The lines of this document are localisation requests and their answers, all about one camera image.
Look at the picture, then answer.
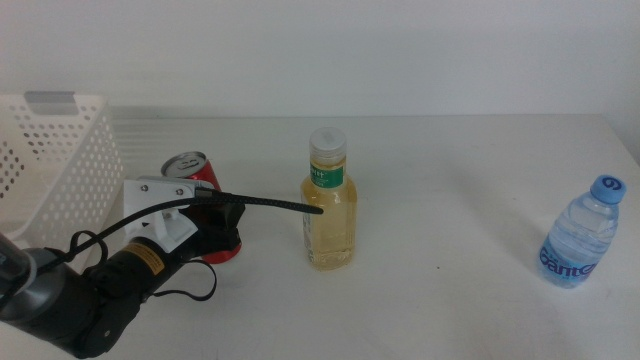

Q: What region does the red cola can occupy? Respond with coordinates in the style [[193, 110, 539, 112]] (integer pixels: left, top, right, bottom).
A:
[[160, 151, 242, 265]]

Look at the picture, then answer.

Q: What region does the yellow tea bottle green label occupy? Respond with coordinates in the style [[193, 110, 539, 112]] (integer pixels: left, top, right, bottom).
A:
[[299, 126, 359, 272]]

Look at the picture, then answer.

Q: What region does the clear water bottle blue cap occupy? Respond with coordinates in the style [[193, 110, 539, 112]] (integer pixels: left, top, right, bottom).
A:
[[538, 174, 627, 290]]

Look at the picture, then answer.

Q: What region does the white perforated plastic basket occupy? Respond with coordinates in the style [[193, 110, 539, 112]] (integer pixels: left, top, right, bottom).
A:
[[0, 91, 126, 274]]

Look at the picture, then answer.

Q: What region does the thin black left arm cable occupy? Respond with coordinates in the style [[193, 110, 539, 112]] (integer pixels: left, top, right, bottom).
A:
[[69, 229, 219, 302]]

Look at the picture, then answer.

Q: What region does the black braided camera cable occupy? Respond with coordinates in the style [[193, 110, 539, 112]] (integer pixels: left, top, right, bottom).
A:
[[0, 187, 325, 309]]

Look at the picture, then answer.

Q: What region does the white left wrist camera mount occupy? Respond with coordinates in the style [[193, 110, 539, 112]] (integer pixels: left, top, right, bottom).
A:
[[123, 175, 221, 254]]

